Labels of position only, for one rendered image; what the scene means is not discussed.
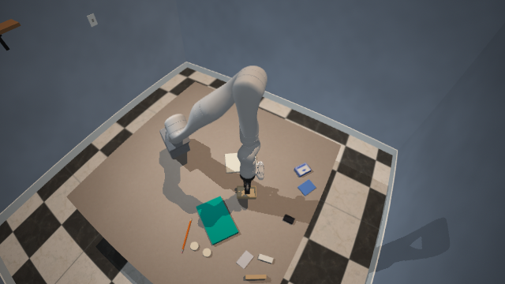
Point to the grey flat rectangular card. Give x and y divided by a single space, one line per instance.
244 259

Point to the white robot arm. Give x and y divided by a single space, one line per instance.
248 88

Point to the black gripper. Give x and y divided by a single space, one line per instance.
247 184

